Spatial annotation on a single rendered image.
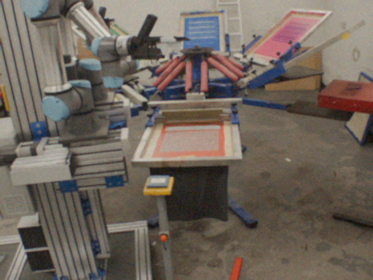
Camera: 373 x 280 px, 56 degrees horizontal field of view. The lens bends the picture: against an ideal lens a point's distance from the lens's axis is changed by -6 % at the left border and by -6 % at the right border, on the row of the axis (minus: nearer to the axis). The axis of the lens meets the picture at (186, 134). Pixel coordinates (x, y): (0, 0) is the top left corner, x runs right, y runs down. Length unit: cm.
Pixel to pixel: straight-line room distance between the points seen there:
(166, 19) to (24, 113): 486
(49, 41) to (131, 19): 517
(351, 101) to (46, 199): 197
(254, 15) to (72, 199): 505
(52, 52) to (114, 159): 57
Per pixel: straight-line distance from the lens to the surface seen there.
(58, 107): 151
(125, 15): 664
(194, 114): 243
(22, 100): 190
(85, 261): 233
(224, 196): 213
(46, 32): 149
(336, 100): 256
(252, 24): 649
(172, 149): 212
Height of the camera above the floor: 185
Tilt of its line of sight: 23 degrees down
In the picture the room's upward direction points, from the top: 4 degrees counter-clockwise
